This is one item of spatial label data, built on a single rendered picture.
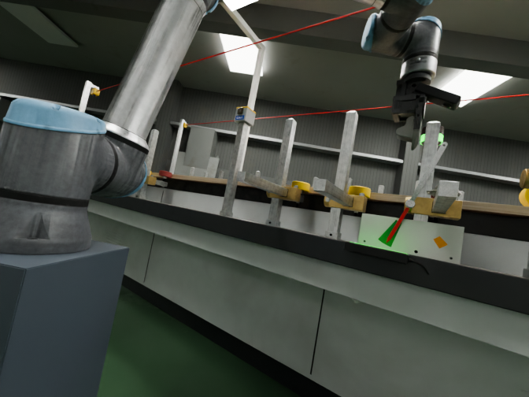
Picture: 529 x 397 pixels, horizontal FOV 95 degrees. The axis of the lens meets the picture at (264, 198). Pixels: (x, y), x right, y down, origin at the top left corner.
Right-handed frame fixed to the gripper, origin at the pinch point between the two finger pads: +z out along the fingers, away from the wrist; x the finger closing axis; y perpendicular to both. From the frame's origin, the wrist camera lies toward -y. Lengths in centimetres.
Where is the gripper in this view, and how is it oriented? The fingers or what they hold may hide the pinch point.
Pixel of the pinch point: (416, 145)
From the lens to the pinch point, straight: 82.8
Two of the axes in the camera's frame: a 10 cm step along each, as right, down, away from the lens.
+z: -1.8, 9.8, -0.7
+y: -8.3, -1.1, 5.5
